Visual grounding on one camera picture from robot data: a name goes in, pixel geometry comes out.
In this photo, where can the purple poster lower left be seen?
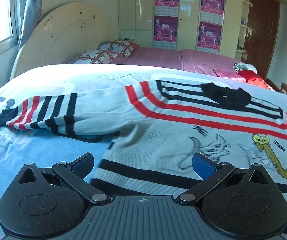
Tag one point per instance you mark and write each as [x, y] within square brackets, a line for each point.
[165, 32]

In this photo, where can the magenta folded garment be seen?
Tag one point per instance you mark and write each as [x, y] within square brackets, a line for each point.
[229, 75]

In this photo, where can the blue grey curtain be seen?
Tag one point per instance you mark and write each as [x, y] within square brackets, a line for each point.
[30, 18]

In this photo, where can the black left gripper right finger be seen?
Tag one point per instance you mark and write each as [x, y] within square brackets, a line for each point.
[238, 203]

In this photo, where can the black white patterned garment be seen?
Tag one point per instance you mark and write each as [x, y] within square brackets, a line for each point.
[244, 66]

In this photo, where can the cream glossy wardrobe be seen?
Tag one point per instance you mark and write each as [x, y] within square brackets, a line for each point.
[136, 20]

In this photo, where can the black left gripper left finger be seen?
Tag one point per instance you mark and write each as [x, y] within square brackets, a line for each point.
[48, 203]

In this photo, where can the brown wooden door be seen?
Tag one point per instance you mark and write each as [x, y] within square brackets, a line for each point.
[263, 22]

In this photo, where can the pink checked blanket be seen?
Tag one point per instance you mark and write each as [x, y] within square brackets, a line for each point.
[185, 59]

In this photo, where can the red garment on bed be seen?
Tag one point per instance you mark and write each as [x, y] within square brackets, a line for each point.
[252, 78]

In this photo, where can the purple poster upper right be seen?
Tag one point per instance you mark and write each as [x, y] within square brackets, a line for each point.
[212, 11]

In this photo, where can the patterned pillow near headboard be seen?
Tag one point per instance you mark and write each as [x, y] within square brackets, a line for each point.
[94, 57]

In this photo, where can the patterned pillow far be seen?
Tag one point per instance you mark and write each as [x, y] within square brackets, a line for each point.
[121, 48]

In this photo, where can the cream rounded headboard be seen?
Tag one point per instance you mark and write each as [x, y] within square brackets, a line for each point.
[62, 35]

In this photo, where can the purple poster lower right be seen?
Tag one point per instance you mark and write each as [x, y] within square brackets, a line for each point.
[209, 37]

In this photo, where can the light blue patterned bedsheet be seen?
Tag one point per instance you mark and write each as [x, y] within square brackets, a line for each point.
[127, 216]

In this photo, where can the white striped knit sweater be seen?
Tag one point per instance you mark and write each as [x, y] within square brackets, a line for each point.
[161, 126]

